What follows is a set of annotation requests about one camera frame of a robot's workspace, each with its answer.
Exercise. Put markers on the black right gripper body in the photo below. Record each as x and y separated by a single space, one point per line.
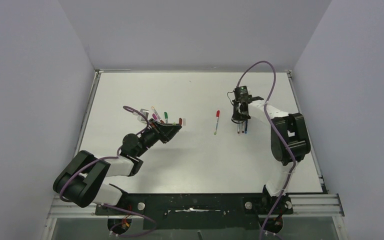
241 108

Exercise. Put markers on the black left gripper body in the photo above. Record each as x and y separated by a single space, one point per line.
160 131

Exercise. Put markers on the blue gel pen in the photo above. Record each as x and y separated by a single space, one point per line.
246 127

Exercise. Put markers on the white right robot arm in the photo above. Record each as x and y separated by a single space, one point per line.
289 139

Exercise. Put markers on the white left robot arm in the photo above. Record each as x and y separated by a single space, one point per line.
82 180

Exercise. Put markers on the brown cap marker left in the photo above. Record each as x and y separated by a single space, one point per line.
157 116

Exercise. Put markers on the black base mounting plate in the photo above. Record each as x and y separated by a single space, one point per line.
250 211

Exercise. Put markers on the aluminium rail frame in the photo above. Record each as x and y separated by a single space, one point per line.
303 205

